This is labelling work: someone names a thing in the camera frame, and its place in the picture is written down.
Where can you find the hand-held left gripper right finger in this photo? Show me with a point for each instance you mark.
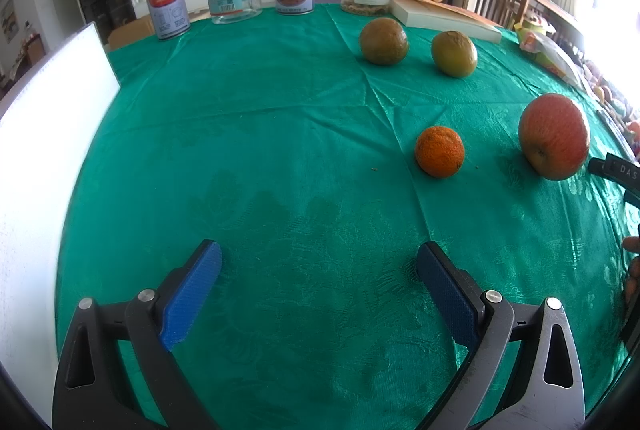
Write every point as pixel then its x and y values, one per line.
pixel 447 297

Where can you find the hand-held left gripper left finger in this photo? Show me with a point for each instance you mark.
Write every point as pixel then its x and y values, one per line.
pixel 192 295

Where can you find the red apple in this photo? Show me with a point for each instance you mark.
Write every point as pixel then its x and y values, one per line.
pixel 552 137

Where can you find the bumpy orange tangerine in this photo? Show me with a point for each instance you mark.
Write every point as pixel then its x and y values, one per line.
pixel 439 152

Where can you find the person's right hand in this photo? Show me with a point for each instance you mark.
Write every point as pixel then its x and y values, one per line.
pixel 634 280

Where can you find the pile of small colourful things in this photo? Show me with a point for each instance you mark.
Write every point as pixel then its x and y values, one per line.
pixel 617 105

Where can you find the plastic snack bag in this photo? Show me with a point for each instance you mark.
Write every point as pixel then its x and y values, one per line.
pixel 552 55

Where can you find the green patterned tablecloth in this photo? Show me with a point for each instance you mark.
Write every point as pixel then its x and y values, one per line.
pixel 280 170

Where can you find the white foam board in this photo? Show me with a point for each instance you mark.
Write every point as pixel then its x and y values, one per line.
pixel 35 190

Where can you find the green orange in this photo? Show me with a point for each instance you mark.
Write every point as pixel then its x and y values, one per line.
pixel 454 55
pixel 384 41

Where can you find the white flat box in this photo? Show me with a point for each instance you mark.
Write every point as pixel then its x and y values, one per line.
pixel 440 17

